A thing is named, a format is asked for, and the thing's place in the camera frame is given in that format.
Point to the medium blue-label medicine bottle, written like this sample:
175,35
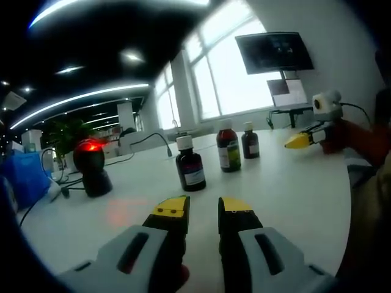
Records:
191,171

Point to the person's beige clothing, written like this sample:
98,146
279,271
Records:
369,207

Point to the narrow bright window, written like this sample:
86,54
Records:
166,103

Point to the black barcode scanner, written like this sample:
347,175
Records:
94,180

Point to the white table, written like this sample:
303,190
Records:
290,189

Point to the open laptop screen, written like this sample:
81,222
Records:
290,94

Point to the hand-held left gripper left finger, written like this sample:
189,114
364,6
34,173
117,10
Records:
122,256

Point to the ceiling air vent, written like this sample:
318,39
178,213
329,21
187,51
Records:
15,100

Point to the large green-label medicine bottle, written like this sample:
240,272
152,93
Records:
229,152

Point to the person's left hand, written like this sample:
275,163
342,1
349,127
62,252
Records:
184,274

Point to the black wall monitor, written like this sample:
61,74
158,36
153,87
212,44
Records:
275,52

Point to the white square pillar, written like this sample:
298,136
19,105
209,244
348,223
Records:
125,114

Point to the large bright window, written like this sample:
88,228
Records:
232,88

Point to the green potted plant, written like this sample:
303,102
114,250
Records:
70,137

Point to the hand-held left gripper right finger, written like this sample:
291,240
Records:
284,262

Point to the small dark medicine bottle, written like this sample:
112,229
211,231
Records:
250,143

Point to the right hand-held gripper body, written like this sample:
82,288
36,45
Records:
328,107

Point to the long ceiling light strip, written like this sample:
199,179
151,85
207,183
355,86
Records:
61,10
91,94

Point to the blue plastic crate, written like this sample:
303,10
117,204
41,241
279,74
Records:
24,177

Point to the person's right hand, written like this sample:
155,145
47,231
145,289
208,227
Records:
340,137

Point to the black laptop stand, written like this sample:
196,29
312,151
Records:
293,110

